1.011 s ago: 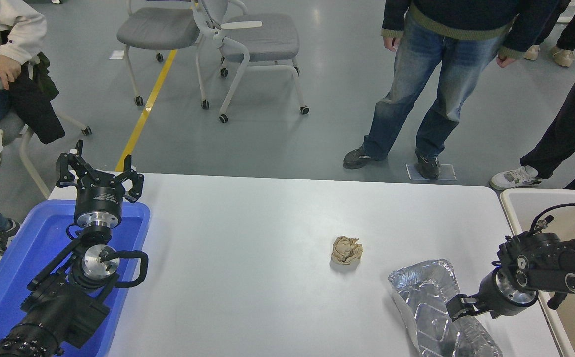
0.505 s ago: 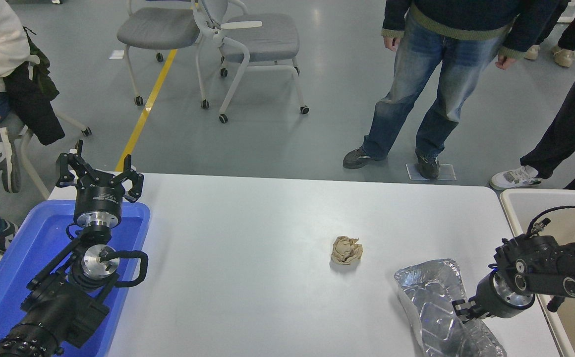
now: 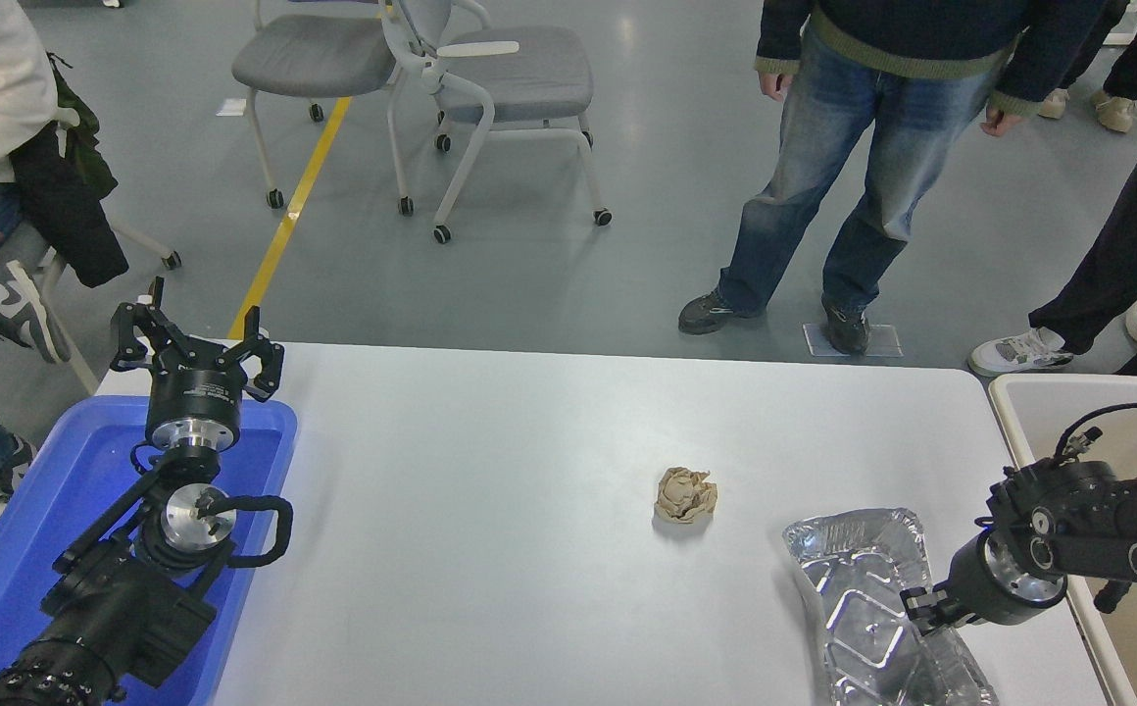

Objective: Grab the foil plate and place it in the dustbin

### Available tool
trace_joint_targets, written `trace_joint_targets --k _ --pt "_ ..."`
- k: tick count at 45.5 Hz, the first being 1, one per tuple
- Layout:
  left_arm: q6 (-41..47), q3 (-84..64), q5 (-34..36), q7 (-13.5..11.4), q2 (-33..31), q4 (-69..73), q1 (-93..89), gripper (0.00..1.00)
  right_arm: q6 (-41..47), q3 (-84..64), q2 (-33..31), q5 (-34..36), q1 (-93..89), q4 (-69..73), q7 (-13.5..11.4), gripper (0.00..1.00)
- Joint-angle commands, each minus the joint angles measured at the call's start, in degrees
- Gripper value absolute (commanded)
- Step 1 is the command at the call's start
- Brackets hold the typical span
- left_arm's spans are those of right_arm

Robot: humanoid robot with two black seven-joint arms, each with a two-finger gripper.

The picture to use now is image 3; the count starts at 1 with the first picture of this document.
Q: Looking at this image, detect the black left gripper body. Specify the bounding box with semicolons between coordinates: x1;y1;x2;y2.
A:
145;343;252;430

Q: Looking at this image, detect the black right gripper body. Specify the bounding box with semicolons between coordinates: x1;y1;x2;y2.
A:
939;532;1064;629

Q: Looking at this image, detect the silver foil tray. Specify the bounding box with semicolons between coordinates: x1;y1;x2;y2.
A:
782;507;999;706

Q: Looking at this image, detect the clear floor marker plate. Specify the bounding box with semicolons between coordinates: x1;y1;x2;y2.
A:
802;324;905;359

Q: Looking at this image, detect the white-legged wheeled chair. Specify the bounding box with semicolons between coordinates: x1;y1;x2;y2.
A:
0;218;183;395

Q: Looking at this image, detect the black jacket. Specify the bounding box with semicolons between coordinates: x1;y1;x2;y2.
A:
10;54;130;289

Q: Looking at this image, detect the blue plastic tray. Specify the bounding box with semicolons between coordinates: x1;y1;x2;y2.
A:
0;395;298;706

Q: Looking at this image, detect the crumpled tan paper ball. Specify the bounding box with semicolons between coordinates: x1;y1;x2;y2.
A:
654;467;718;525

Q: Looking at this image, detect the grey armless wheeled chair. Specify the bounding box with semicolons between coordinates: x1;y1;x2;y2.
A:
231;0;415;218

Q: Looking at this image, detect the grey wheeled chair with armrests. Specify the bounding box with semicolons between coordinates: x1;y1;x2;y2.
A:
382;0;614;244

